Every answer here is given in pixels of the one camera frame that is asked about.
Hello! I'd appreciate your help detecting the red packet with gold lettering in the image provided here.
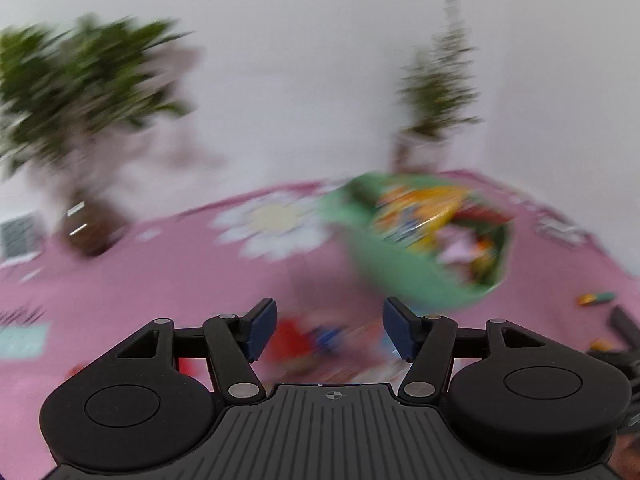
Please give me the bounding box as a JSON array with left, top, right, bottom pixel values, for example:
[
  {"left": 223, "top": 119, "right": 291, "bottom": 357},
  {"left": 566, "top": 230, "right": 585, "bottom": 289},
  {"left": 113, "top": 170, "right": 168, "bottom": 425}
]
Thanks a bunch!
[{"left": 452, "top": 195, "right": 516, "bottom": 231}]

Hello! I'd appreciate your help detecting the leafy plant in glass vase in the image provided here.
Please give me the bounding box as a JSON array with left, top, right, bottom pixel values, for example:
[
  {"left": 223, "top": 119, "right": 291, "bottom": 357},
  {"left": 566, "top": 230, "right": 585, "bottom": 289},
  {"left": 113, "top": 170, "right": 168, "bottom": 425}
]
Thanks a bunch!
[{"left": 0, "top": 12, "right": 206, "bottom": 258}]

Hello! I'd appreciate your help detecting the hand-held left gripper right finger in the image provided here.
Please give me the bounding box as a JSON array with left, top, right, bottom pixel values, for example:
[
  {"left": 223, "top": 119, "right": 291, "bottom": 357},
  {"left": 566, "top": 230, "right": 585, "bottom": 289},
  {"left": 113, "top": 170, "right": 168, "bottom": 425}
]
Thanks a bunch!
[{"left": 382, "top": 297, "right": 548, "bottom": 406}]

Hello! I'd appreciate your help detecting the thin plant in white pot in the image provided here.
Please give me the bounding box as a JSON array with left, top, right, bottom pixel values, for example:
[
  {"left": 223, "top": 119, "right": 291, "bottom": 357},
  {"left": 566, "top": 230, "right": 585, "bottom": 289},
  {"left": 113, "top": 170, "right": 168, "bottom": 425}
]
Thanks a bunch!
[{"left": 387, "top": 0, "right": 486, "bottom": 173}]

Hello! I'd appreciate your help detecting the yellow snack packet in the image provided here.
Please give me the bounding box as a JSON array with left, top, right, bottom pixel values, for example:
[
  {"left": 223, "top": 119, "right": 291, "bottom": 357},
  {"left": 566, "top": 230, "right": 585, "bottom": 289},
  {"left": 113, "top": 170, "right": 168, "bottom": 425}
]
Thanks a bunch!
[{"left": 372, "top": 185, "right": 471, "bottom": 253}]

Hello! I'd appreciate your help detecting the green plastic bowl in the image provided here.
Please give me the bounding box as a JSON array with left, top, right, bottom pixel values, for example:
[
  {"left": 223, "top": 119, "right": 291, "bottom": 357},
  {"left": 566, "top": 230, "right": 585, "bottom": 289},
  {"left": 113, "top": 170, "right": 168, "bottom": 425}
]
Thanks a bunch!
[{"left": 320, "top": 172, "right": 516, "bottom": 311}]

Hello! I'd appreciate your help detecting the small yellow green toy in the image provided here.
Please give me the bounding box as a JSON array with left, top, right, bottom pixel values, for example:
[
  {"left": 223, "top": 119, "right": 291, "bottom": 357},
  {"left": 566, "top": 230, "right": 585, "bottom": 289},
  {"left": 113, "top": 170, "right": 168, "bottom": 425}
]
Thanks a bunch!
[{"left": 577, "top": 291, "right": 617, "bottom": 307}]

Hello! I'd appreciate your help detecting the pink printed tablecloth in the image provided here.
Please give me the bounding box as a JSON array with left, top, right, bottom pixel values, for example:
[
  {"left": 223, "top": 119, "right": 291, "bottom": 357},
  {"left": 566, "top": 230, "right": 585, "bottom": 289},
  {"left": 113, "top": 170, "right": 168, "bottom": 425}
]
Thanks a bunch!
[{"left": 0, "top": 167, "right": 640, "bottom": 480}]

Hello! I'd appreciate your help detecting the white digital clock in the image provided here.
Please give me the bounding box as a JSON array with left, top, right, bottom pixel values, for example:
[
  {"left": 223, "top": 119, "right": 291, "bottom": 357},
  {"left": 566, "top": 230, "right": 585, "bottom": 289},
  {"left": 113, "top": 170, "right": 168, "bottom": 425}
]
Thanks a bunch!
[{"left": 0, "top": 214, "right": 41, "bottom": 263}]

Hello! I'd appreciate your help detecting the black flat box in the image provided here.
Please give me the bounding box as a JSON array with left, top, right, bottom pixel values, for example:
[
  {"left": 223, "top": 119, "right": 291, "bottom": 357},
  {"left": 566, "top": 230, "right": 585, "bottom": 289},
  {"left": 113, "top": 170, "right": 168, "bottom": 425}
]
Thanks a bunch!
[{"left": 609, "top": 306, "right": 640, "bottom": 352}]

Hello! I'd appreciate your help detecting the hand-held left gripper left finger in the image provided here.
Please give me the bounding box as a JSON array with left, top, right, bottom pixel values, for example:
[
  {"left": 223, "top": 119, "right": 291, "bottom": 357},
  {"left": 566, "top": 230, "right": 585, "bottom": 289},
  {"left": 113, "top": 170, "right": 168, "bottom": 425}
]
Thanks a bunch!
[{"left": 117, "top": 297, "right": 278, "bottom": 406}]

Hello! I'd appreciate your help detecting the pink peach snack packet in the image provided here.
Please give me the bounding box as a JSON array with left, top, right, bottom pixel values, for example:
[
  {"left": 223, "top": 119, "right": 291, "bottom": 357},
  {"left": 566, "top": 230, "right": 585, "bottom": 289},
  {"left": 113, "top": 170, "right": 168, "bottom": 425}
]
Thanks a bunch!
[{"left": 435, "top": 227, "right": 481, "bottom": 268}]

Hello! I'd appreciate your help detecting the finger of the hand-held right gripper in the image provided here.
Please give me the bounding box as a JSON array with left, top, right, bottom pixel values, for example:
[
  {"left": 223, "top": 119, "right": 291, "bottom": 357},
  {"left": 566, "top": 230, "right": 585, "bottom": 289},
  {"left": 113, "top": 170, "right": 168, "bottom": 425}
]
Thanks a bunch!
[{"left": 586, "top": 350, "right": 640, "bottom": 380}]

